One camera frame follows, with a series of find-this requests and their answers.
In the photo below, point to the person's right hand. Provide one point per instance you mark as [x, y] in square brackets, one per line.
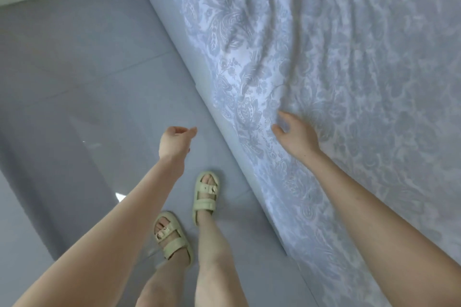
[300, 139]

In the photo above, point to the person's left hand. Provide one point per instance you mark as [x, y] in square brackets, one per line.
[174, 145]

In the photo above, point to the white floral bed sheet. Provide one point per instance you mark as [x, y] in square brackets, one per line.
[360, 47]

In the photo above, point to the cream bed frame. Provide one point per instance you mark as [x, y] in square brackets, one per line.
[173, 29]

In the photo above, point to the person's left forearm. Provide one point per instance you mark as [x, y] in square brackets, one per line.
[101, 245]

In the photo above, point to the person's right forearm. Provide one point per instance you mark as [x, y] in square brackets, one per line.
[389, 238]

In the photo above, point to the person's right beige sandal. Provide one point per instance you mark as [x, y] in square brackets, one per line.
[203, 206]

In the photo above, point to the person's beige sandal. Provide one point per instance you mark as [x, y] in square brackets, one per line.
[203, 206]
[176, 245]

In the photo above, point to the person's left beige sandal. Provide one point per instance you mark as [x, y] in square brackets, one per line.
[176, 245]

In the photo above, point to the person's right leg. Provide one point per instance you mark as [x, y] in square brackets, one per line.
[216, 267]

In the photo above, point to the person's leg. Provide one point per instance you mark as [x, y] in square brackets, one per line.
[162, 288]
[216, 267]

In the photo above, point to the person's left leg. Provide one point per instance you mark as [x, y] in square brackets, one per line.
[162, 288]

